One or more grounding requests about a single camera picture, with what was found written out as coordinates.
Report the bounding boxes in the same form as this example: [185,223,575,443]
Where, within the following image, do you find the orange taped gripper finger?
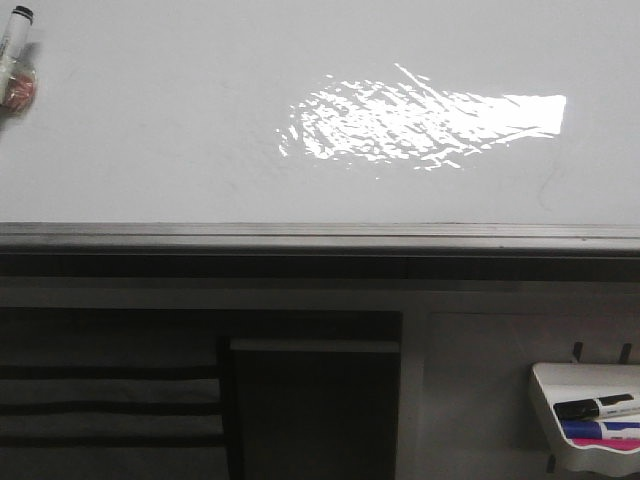
[1,57,37,111]

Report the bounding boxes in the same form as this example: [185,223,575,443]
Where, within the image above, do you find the white whiteboard marker black cap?
[1,5,34,90]

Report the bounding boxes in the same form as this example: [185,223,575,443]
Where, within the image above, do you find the grey black striped shelf panel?
[1,361,244,479]

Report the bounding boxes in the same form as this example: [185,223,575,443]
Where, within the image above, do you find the dark cabinet box white top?
[231,339,400,479]

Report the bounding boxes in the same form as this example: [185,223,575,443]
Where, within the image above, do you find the black tray hook left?
[571,341,584,363]

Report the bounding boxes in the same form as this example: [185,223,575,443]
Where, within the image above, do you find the black tray hook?
[571,341,584,363]
[618,343,633,365]

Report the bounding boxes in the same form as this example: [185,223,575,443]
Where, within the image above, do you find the blue marker in tray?
[560,420,640,440]

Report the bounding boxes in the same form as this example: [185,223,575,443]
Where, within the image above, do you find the black tray hook right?
[618,343,633,365]

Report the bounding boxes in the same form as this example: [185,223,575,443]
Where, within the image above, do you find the black marker in tray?
[553,392,639,420]

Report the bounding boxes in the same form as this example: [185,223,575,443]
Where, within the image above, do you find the pink marker in tray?
[570,438,640,452]

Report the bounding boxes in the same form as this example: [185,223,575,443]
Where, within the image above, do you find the white whiteboard with metal frame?
[1,1,639,253]

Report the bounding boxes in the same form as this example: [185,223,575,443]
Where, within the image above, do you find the white wall-mounted marker tray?
[529,363,639,477]

